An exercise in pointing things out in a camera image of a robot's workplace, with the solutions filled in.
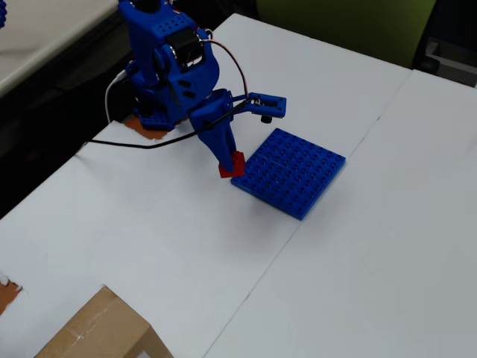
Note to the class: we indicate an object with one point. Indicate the white side table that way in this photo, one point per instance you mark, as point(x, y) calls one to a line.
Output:
point(44, 33)

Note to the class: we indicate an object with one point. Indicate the brown cardboard box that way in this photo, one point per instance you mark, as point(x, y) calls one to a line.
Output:
point(97, 328)

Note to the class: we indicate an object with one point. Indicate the grey office furniture base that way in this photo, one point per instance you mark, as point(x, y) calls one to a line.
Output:
point(454, 63)

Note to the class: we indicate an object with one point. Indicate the blue 8x8 studded baseplate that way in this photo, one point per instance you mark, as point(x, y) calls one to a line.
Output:
point(290, 175)

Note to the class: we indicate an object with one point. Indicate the blue 3D-printed robot arm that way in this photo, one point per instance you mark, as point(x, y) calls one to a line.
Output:
point(149, 44)

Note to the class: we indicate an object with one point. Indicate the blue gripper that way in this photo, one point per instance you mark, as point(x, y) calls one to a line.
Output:
point(212, 120)

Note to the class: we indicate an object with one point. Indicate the blue beaded object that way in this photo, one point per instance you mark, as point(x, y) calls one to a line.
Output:
point(3, 15)

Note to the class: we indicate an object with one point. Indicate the red 2x2 toy block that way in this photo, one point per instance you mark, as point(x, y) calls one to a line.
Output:
point(238, 164)

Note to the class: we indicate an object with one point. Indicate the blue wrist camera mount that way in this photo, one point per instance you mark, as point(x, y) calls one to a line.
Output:
point(268, 104)

